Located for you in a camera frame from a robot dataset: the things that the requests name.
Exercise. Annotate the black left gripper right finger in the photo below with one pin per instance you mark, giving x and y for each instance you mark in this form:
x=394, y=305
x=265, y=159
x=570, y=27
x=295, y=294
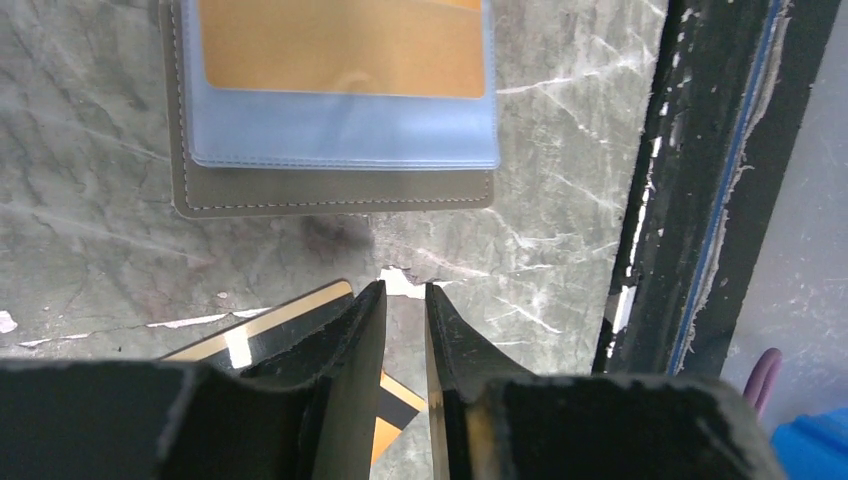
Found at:
x=491, y=418

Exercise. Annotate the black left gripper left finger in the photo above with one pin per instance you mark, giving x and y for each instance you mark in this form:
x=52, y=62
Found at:
x=308, y=412

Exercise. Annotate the grey card holder blue lining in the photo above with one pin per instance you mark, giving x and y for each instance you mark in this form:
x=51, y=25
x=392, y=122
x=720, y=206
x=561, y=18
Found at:
x=244, y=153

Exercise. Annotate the gold card black stripe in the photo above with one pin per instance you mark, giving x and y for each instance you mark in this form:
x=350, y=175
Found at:
x=399, y=48

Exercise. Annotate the gold card under finger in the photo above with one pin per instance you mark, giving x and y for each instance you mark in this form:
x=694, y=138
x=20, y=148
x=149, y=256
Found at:
x=398, y=405

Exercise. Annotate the gold card under holder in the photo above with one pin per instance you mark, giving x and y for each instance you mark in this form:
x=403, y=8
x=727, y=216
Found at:
x=264, y=335

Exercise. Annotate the blue plastic bin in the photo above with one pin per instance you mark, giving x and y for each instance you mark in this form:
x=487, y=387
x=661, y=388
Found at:
x=813, y=446

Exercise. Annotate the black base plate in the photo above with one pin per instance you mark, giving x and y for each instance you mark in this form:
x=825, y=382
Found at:
x=729, y=94

